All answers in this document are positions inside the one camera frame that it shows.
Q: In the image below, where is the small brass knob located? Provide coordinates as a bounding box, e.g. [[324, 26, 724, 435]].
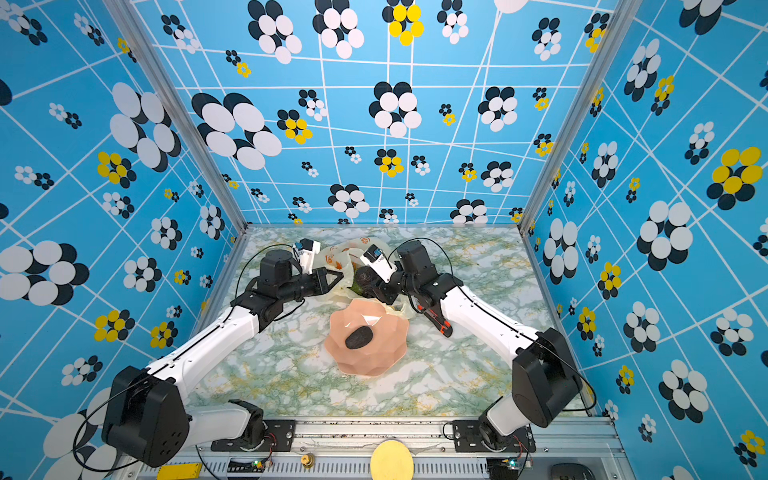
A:
[[301, 454, 315, 469]]

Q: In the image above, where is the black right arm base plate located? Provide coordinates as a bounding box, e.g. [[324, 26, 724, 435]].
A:
[[449, 420, 537, 455]]

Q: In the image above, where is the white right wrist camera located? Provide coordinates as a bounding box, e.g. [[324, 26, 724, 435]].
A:
[[362, 245, 397, 283]]

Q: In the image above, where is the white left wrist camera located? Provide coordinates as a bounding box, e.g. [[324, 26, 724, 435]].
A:
[[292, 238, 321, 274]]

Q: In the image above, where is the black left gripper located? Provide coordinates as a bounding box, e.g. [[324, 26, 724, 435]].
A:
[[278, 268, 343, 306]]

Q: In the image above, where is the translucent yellowish plastic bag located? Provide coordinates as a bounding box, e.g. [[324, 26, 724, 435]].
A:
[[314, 236, 392, 301]]

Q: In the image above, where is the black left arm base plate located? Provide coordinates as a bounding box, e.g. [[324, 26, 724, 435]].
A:
[[210, 419, 296, 453]]

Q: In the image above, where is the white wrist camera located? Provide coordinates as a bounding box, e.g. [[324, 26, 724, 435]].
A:
[[362, 245, 397, 283], [292, 238, 321, 274]]

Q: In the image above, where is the red black utility knife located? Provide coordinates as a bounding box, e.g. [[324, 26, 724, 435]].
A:
[[422, 305, 453, 338]]

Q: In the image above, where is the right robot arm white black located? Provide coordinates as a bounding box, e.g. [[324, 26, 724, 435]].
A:
[[355, 238, 584, 451]]

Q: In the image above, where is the yellow box on rail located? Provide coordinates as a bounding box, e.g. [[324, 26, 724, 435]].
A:
[[156, 462, 202, 480]]

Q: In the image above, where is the pink scalloped fruit plate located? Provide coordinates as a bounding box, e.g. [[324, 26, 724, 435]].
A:
[[324, 299, 410, 377]]

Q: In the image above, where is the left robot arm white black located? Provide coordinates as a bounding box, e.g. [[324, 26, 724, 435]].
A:
[[101, 267, 343, 467]]

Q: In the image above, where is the aluminium front rail frame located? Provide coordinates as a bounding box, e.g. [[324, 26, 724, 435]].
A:
[[120, 417, 635, 479]]

